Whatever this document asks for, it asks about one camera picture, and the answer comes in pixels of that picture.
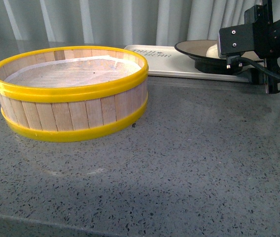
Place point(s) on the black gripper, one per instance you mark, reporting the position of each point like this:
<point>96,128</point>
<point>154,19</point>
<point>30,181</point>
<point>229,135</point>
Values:
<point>266,34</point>

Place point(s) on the white steamed bun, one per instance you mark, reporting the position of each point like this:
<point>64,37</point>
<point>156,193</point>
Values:
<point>213,52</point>

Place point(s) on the beige plate with black rim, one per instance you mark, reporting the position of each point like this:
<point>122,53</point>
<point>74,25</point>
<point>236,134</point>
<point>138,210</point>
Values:
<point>196,50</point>

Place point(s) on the white bear-print tray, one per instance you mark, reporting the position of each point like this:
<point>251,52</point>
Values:
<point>165,61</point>

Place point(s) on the white steamer liner cloth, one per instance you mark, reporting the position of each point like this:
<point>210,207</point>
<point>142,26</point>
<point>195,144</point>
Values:
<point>74,72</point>

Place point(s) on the grey pleated curtain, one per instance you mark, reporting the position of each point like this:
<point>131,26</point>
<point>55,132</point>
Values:
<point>119,22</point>

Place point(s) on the yellow-rimmed bamboo steamer basket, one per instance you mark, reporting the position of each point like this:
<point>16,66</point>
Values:
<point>71,114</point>

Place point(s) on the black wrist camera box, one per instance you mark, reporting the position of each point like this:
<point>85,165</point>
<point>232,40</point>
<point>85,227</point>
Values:
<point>235,40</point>

